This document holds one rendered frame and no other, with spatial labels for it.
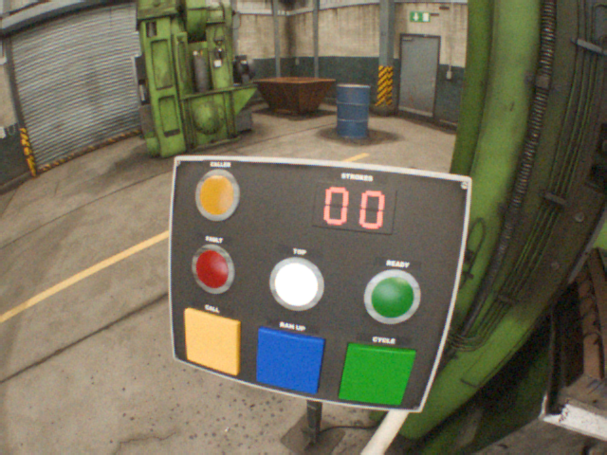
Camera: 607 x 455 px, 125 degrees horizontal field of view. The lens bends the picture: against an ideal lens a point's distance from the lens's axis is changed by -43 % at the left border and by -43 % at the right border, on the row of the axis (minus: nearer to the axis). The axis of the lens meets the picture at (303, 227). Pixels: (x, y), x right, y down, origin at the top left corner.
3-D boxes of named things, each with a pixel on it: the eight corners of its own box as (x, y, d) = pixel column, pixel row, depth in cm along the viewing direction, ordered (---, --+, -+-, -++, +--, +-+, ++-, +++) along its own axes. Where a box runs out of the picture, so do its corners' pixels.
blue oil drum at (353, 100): (354, 140, 439) (356, 87, 389) (328, 133, 476) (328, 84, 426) (375, 135, 471) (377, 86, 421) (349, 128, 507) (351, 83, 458)
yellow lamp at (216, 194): (221, 224, 29) (213, 188, 26) (198, 211, 31) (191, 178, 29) (243, 211, 31) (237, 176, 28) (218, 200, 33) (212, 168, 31)
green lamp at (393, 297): (401, 330, 25) (413, 302, 23) (362, 311, 28) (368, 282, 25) (413, 310, 27) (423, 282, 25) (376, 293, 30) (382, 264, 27)
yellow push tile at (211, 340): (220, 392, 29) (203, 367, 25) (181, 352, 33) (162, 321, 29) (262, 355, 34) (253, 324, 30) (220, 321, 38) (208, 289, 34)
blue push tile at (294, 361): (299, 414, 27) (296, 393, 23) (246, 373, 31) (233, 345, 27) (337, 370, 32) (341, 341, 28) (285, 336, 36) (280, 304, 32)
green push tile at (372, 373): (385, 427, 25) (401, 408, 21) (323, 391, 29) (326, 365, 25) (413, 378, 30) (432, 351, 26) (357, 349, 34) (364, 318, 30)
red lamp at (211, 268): (218, 299, 30) (209, 271, 27) (195, 281, 32) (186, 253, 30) (238, 284, 31) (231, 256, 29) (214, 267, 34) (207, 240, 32)
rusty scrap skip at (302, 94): (299, 119, 575) (298, 81, 528) (252, 112, 694) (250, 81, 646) (336, 113, 641) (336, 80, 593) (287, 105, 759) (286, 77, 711)
